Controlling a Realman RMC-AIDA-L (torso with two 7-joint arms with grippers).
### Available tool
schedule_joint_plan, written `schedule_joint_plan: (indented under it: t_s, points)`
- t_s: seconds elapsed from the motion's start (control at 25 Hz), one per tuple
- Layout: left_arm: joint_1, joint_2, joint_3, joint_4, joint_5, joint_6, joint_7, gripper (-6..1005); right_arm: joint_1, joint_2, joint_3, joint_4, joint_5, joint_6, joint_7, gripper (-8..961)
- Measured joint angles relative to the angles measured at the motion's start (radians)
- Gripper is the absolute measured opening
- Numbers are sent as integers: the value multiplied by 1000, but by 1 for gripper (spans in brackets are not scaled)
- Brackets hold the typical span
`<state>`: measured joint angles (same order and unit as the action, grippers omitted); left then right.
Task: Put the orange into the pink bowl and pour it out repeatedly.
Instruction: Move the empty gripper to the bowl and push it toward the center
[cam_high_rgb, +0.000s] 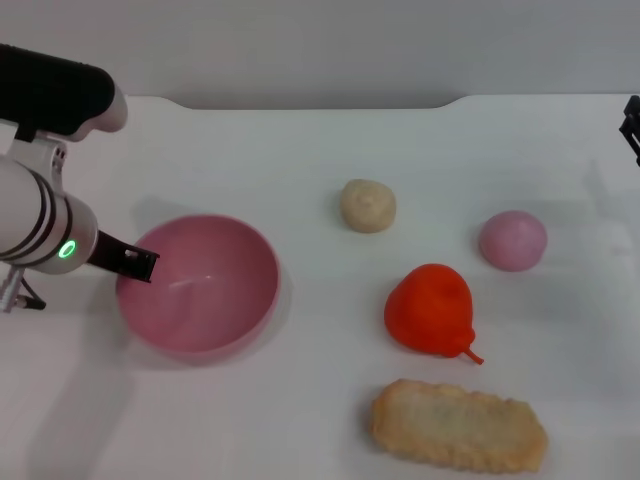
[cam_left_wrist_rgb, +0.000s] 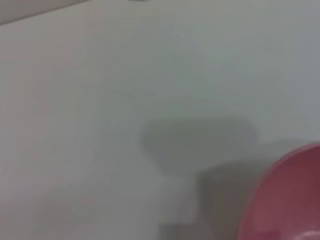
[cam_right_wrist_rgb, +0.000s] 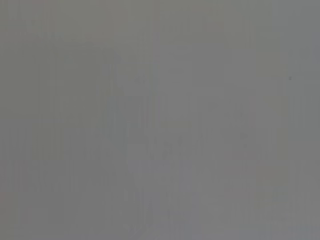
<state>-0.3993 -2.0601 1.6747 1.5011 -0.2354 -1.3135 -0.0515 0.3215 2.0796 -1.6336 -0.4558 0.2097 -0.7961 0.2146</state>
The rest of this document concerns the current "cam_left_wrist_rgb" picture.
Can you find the pink plastic bowl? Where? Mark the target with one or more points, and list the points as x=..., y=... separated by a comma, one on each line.
x=287, y=197

